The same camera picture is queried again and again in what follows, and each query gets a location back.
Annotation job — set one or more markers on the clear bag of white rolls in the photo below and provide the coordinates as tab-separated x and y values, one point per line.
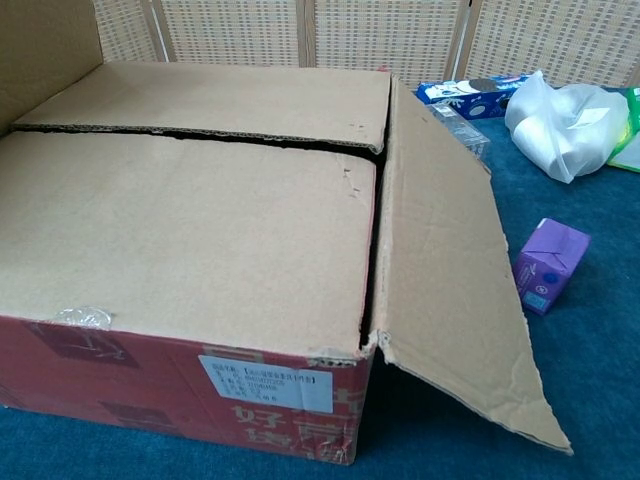
565	130

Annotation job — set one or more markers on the clear plastic container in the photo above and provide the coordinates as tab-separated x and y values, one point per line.
462	132

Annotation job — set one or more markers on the small purple carton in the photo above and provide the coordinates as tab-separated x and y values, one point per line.
550	265

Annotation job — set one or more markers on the green white package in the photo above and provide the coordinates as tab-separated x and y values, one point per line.
631	145

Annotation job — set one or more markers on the red cardboard box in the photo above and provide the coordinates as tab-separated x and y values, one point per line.
190	225

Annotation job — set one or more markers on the blue table cloth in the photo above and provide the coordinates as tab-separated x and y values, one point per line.
575	400

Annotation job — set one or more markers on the blue cookie box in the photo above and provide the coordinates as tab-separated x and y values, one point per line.
472	102

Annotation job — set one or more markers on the woven bamboo folding screen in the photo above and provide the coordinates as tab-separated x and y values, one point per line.
380	35

